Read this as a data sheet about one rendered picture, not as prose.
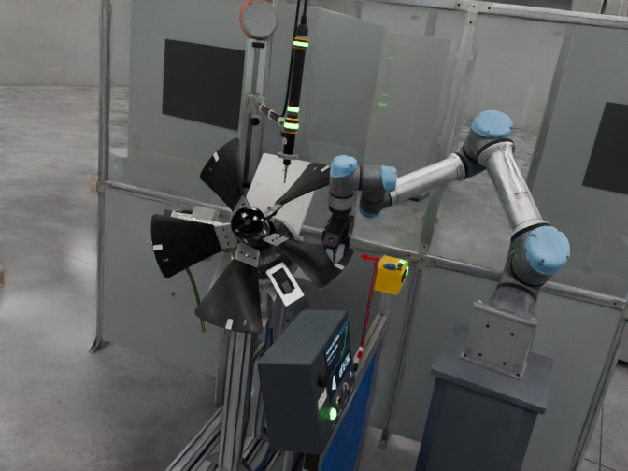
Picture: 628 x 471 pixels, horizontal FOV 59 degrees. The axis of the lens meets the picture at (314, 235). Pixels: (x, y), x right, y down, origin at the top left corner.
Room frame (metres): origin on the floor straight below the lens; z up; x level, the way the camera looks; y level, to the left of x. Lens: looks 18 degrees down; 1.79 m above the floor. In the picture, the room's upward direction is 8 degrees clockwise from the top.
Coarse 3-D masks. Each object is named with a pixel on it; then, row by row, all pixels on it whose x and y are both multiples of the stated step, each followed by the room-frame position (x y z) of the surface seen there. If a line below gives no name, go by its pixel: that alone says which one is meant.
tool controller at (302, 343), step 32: (320, 320) 1.08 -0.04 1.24; (288, 352) 0.94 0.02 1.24; (320, 352) 0.93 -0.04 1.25; (288, 384) 0.89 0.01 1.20; (320, 384) 0.90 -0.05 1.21; (352, 384) 1.09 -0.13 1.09; (288, 416) 0.89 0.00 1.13; (320, 416) 0.88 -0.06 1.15; (288, 448) 0.89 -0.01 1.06; (320, 448) 0.87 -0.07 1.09
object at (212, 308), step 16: (224, 272) 1.67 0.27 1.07; (240, 272) 1.69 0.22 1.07; (256, 272) 1.74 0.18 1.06; (224, 288) 1.64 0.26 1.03; (240, 288) 1.66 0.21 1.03; (256, 288) 1.70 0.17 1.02; (208, 304) 1.59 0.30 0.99; (224, 304) 1.61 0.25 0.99; (240, 304) 1.64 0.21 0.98; (256, 304) 1.67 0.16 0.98; (208, 320) 1.57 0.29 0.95; (224, 320) 1.58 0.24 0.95; (240, 320) 1.61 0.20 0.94; (256, 320) 1.63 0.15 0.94
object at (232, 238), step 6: (216, 228) 1.80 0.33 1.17; (228, 228) 1.81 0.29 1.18; (216, 234) 1.80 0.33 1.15; (222, 234) 1.81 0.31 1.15; (228, 234) 1.81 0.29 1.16; (222, 240) 1.81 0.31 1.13; (228, 240) 1.81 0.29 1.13; (234, 240) 1.81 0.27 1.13; (222, 246) 1.81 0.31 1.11; (228, 246) 1.81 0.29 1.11; (234, 246) 1.81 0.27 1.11
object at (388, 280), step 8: (384, 256) 2.04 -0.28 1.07; (384, 264) 1.94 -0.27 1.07; (384, 272) 1.90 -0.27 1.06; (392, 272) 1.89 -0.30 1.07; (400, 272) 1.89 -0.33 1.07; (376, 280) 1.90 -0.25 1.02; (384, 280) 1.90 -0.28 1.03; (392, 280) 1.89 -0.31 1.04; (400, 280) 1.88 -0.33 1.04; (376, 288) 1.90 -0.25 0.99; (384, 288) 1.89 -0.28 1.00; (392, 288) 1.89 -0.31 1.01; (400, 288) 1.93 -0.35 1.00
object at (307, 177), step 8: (312, 168) 1.99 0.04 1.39; (320, 168) 1.96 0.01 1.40; (328, 168) 1.93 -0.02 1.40; (304, 176) 1.97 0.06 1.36; (312, 176) 1.93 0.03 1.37; (320, 176) 1.90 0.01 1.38; (328, 176) 1.89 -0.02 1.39; (296, 184) 1.94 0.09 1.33; (304, 184) 1.89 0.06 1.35; (312, 184) 1.87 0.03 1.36; (320, 184) 1.85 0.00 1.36; (328, 184) 1.84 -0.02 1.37; (288, 192) 1.92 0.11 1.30; (296, 192) 1.86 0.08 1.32; (304, 192) 1.84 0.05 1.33; (280, 200) 1.87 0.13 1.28; (288, 200) 1.83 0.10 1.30
